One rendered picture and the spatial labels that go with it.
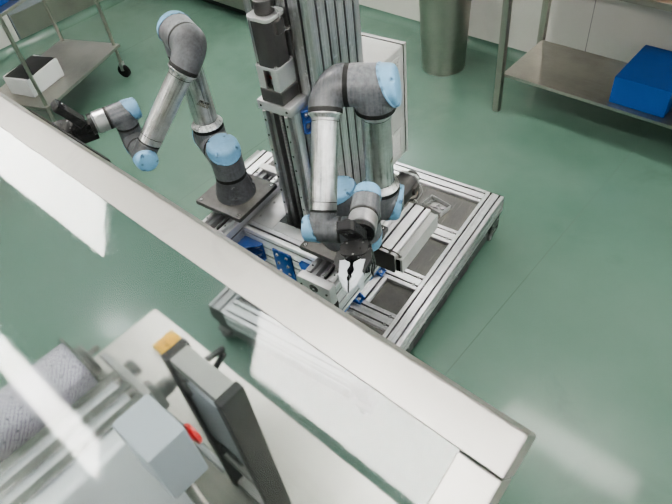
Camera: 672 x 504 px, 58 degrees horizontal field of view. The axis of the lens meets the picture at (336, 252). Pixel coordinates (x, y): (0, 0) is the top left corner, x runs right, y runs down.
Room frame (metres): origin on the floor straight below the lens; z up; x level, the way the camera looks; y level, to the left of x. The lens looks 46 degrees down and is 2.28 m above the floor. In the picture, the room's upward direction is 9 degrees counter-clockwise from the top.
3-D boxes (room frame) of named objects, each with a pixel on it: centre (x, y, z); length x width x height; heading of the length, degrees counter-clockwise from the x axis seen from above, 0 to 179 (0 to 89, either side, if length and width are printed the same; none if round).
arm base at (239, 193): (1.78, 0.34, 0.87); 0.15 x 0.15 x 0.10
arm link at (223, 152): (1.79, 0.34, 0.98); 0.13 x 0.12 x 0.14; 24
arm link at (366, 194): (1.17, -0.10, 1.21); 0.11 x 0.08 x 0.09; 165
